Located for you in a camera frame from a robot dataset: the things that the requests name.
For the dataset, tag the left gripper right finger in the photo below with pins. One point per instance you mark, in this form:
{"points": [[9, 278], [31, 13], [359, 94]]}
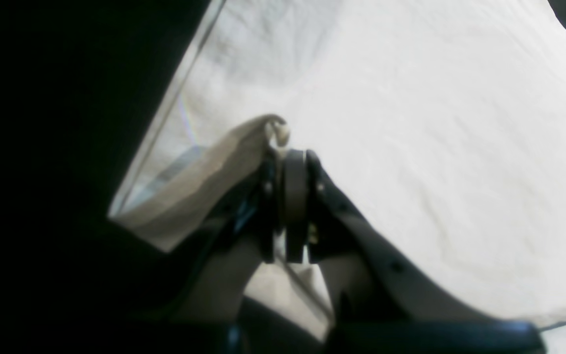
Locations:
{"points": [[382, 303]]}

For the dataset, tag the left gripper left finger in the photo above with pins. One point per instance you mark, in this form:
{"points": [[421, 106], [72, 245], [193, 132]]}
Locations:
{"points": [[212, 266]]}

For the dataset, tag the cream white T-shirt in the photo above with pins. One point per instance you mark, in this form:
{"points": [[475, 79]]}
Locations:
{"points": [[443, 121]]}

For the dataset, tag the black table cloth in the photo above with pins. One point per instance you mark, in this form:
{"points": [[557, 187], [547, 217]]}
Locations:
{"points": [[80, 81]]}

